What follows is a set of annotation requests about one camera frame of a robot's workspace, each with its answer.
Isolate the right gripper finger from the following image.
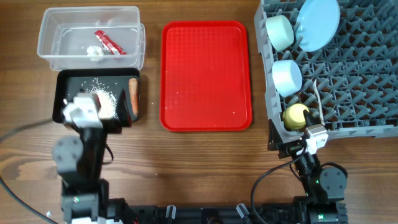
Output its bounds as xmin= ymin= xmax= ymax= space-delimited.
xmin=303 ymin=110 xmax=315 ymax=127
xmin=267 ymin=119 xmax=282 ymax=150

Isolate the yellow plastic cup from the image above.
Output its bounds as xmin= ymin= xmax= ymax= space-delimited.
xmin=282 ymin=103 xmax=310 ymax=130

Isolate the white rice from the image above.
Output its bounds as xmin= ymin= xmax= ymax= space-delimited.
xmin=81 ymin=78 xmax=118 ymax=119

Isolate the orange carrot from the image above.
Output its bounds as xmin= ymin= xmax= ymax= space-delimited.
xmin=129 ymin=78 xmax=139 ymax=116

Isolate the white plastic spoon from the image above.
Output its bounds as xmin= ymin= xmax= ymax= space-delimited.
xmin=313 ymin=80 xmax=325 ymax=125

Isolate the light blue bowl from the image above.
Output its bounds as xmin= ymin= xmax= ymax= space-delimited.
xmin=272 ymin=60 xmax=302 ymax=97

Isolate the white tissue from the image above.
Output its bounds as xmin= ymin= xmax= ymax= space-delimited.
xmin=86 ymin=46 xmax=104 ymax=62

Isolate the red snack wrapper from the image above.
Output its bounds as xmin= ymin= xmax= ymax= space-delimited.
xmin=95 ymin=30 xmax=127 ymax=55

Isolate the green bowl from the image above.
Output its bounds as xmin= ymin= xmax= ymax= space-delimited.
xmin=266 ymin=15 xmax=295 ymax=52

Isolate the light blue plate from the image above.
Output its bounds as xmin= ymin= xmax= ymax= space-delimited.
xmin=295 ymin=0 xmax=340 ymax=52

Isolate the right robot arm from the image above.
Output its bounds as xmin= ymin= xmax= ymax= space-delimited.
xmin=260 ymin=110 xmax=348 ymax=224

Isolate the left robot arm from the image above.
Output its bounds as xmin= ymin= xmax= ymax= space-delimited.
xmin=52 ymin=92 xmax=139 ymax=223

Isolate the grey dishwasher rack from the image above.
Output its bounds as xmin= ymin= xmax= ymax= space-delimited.
xmin=254 ymin=1 xmax=397 ymax=142

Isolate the black plastic bin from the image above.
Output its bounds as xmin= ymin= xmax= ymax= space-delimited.
xmin=52 ymin=68 xmax=139 ymax=123

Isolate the red serving tray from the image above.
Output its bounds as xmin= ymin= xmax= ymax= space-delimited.
xmin=159 ymin=21 xmax=252 ymax=132

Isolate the clear plastic bin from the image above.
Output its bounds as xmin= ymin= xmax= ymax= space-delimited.
xmin=37 ymin=6 xmax=146 ymax=71

